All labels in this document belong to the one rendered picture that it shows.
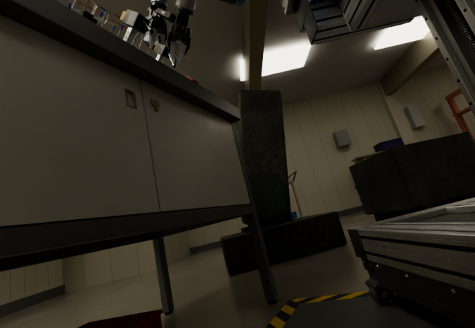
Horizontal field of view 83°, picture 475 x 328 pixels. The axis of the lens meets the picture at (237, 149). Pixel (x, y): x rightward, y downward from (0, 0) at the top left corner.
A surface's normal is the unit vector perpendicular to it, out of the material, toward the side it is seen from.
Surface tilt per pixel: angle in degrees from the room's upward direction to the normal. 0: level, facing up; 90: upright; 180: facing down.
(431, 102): 90
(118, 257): 90
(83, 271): 90
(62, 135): 90
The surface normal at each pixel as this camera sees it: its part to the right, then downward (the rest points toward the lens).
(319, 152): -0.04, -0.26
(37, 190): 0.86, -0.32
